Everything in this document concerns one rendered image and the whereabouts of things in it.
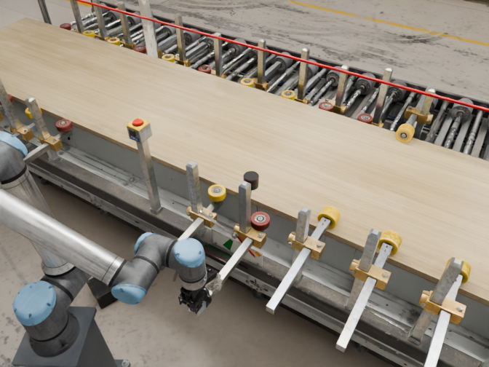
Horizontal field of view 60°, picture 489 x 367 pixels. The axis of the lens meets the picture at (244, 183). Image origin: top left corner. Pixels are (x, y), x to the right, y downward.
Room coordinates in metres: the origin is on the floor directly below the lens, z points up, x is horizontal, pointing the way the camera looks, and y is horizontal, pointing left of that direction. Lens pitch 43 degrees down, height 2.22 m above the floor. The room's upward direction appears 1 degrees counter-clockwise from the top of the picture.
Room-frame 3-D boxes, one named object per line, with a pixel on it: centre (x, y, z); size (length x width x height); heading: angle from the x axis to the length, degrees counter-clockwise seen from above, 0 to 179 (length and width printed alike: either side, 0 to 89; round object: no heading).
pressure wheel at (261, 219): (1.18, -0.06, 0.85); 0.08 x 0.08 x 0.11
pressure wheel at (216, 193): (1.35, 0.12, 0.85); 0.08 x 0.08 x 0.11
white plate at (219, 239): (1.15, 0.04, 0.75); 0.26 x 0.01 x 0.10; 58
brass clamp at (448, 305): (0.74, -0.66, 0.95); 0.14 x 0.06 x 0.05; 58
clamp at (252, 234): (1.14, -0.02, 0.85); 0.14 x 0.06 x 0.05; 58
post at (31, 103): (1.81, 1.06, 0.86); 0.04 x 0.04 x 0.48; 58
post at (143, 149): (1.42, 0.43, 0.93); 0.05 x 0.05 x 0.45; 58
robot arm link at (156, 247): (0.83, 0.28, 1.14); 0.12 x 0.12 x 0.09; 70
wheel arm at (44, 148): (1.71, 1.08, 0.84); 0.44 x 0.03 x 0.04; 148
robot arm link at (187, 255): (0.80, 0.17, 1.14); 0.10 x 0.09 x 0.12; 70
